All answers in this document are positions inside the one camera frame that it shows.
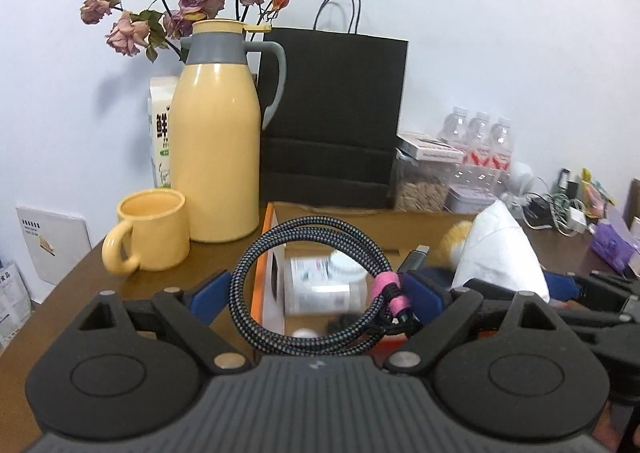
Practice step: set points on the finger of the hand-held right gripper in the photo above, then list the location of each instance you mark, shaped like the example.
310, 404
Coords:
562, 288
605, 328

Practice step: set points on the yellow thermos jug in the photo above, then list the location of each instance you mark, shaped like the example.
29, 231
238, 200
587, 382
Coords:
215, 153

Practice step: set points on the clear food container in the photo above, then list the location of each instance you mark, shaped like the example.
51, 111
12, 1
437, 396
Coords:
422, 183

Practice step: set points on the white pill bottle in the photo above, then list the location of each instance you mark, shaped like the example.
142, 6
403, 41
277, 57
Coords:
320, 288

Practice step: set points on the yellow mug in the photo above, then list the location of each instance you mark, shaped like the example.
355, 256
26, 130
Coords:
150, 233

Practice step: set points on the colourful snack packet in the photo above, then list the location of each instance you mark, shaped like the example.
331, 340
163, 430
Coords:
594, 193

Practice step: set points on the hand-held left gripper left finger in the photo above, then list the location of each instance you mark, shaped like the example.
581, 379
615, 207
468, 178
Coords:
210, 295

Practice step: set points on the white charger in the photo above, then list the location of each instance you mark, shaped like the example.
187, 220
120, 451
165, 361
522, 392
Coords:
575, 222

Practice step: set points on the milk carton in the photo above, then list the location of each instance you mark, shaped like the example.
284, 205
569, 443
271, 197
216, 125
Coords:
162, 133

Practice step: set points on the printed booklet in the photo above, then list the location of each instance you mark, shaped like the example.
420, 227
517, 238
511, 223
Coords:
12, 305

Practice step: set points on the purple tissue pack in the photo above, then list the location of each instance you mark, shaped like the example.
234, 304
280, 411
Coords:
612, 238

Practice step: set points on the black power adapter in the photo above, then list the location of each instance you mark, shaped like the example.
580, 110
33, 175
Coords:
536, 210

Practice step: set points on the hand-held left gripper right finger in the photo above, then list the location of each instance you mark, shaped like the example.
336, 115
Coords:
425, 295

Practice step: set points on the white flat box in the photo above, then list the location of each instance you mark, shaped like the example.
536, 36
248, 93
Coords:
52, 243

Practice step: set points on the black paper bag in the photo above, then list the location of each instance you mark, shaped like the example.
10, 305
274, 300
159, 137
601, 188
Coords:
330, 118

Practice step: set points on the red cardboard box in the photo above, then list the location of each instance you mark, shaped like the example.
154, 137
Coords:
350, 230

